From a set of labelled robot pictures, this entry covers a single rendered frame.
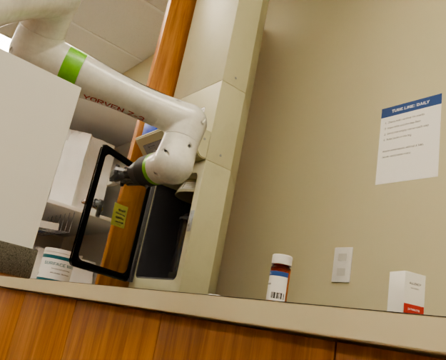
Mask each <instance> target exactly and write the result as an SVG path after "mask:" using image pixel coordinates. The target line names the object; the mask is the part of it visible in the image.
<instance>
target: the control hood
mask: <svg viewBox="0 0 446 360"><path fill-rule="evenodd" d="M163 135H164V133H163V131H161V130H160V129H156V130H155V131H152V132H149V133H147V134H144V135H142V136H139V137H136V142H137V144H138V147H139V149H140V150H141V153H142V154H143V156H145V155H147V153H146V151H145V149H144V147H143V146H144V145H146V144H149V143H152V142H155V141H158V140H160V139H162V138H163ZM210 136H211V132H210V131H208V130H206V132H205V133H204V135H203V138H202V140H201V142H200V145H199V147H198V151H197V154H196V159H195V161H200V160H203V159H205V158H206V154H207V150H208V144H209V140H210Z"/></svg>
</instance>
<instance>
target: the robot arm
mask: <svg viewBox="0 0 446 360"><path fill-rule="evenodd" d="M80 3H81V0H0V27H2V26H6V25H8V24H12V23H15V22H18V21H19V24H18V26H17V28H16V30H15V33H14V35H13V38H12V40H11V42H10V44H9V53H10V54H13V55H14V56H17V57H19V58H21V59H23V60H25V61H27V62H29V63H31V64H33V65H35V66H37V67H39V68H41V69H44V70H46V71H48V72H50V73H52V74H54V75H56V76H58V77H60V78H62V79H64V80H67V81H69V82H71V83H72V84H75V85H77V86H79V87H81V92H80V95H79V98H82V99H86V100H89V101H92V102H95V103H97V104H101V105H103V106H107V107H109V108H111V109H115V110H117V111H120V112H122V113H124V114H127V115H129V116H132V117H133V118H135V119H138V120H140V121H142V122H144V123H146V124H149V125H151V126H154V127H156V128H157V129H160V130H161V131H163V133H164V135H163V138H162V140H161V143H160V145H159V147H158V149H157V151H156V150H153V153H151V154H147V155H145V156H141V157H139V158H138V159H137V160H136V161H135V162H133V163H132V165H130V166H126V167H124V168H121V166H120V165H118V164H116V166H115V168H114V169H113V170H112V171H111V174H110V176H109V177H108V181H107V184H106V185H107V186H115V185H119V184H120V186H123V185H124V184H126V185H127V186H144V187H145V189H147V188H148V187H152V186H158V185H161V184H170V185H175V184H181V183H183V182H184V181H185V180H187V179H188V178H189V176H190V175H191V174H192V171H193V166H194V163H195V159H196V154H197V151H198V147H199V145H200V142H201V140H202V138H203V135H204V133H205V132H206V128H207V118H206V115H205V114H204V112H203V110H202V109H201V108H199V107H198V106H196V105H194V104H190V103H188V102H185V101H181V100H179V99H176V98H173V97H171V96H167V95H165V94H163V93H161V92H159V91H156V90H155V89H152V88H150V87H148V86H146V85H143V84H141V83H139V82H137V81H135V80H133V79H131V78H129V77H127V76H125V75H123V74H122V73H120V72H118V71H116V70H115V69H112V68H111V67H110V66H107V65H106V64H104V63H103V62H101V61H99V60H98V59H96V58H94V57H93V56H92V55H90V54H89V55H88V54H86V53H84V52H83V51H81V50H79V49H77V48H76V47H74V46H72V45H70V44H67V43H66V42H65V41H64V39H65V37H66V34H67V31H68V29H69V26H70V24H71V21H72V19H73V17H74V15H75V13H76V11H77V9H78V8H79V6H80Z"/></svg>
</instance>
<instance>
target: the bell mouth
mask: <svg viewBox="0 0 446 360"><path fill-rule="evenodd" d="M196 181H197V179H187V180H185V181H184V182H183V183H182V185H181V186H180V188H179V189H178V190H177V192H176V193H175V196H176V197H177V198H178V199H180V200H181V201H184V202H187V203H189V204H192V200H193V195H194V191H195V187H196Z"/></svg>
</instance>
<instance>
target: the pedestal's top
mask: <svg viewBox="0 0 446 360"><path fill-rule="evenodd" d="M37 254H38V250H35V249H30V248H27V247H25V246H19V245H16V244H12V243H9V242H5V241H0V276H11V277H17V278H23V279H30V277H31V272H32V270H33V267H34V263H35V260H36V256H37Z"/></svg>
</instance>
